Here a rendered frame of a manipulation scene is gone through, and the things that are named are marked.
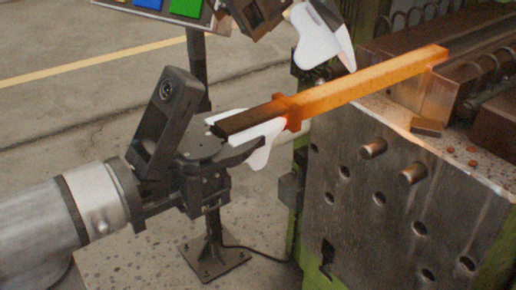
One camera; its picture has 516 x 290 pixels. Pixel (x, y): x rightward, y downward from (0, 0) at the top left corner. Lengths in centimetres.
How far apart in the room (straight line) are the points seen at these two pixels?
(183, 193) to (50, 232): 14
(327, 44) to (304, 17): 3
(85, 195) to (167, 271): 122
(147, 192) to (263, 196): 140
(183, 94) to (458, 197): 43
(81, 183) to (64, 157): 182
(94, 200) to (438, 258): 54
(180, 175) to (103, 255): 129
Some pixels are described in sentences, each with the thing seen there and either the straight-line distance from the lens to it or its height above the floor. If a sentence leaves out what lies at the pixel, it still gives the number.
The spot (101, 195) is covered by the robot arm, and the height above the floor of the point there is 101.
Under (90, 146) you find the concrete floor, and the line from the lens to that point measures 227.
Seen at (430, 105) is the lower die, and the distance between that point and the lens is 71.
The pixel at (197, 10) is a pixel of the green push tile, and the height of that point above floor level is 99.
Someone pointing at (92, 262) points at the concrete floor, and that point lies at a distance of 173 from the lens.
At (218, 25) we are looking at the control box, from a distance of 89.
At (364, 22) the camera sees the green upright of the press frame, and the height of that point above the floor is 95.
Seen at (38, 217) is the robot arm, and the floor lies 101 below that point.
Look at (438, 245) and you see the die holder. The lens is 74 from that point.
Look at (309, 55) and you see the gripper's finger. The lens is 43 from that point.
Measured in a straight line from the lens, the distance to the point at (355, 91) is 59.
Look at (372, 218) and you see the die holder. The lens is 82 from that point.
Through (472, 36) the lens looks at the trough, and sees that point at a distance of 86.
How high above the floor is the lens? 129
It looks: 37 degrees down
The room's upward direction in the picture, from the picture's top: straight up
